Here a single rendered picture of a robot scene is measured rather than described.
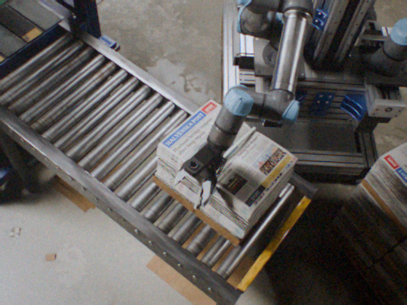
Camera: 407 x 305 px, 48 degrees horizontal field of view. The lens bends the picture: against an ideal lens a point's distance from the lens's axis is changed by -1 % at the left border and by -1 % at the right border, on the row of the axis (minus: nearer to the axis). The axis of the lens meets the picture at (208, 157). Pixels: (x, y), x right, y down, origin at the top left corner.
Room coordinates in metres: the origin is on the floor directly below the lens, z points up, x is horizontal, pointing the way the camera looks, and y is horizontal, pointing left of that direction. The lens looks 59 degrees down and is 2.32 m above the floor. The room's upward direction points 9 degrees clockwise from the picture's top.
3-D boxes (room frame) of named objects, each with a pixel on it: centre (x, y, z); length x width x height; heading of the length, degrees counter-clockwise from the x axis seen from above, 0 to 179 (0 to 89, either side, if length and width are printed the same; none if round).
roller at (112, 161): (0.94, 0.29, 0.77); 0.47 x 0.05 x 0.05; 150
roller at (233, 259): (0.65, -0.21, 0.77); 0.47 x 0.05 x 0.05; 150
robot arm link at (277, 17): (1.47, -0.23, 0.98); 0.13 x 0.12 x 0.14; 86
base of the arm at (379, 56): (1.53, -0.73, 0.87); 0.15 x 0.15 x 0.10
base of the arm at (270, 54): (1.47, -0.24, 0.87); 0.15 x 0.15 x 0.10
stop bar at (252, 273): (0.60, -0.28, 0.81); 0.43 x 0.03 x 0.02; 150
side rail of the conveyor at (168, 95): (1.16, 0.17, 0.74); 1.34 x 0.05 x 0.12; 60
